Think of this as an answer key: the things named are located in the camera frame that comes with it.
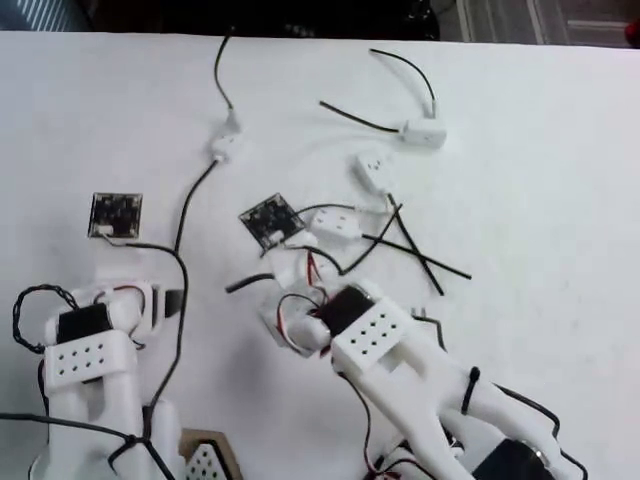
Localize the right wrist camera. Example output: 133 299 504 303
238 192 308 250

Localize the white outlet socket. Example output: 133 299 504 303
206 130 247 165
398 118 448 150
308 207 365 242
354 152 397 195

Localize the black cable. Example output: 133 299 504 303
105 236 191 480
0 411 151 451
411 307 590 476

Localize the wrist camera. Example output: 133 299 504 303
89 192 144 242
238 192 308 250

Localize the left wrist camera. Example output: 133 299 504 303
89 192 144 242

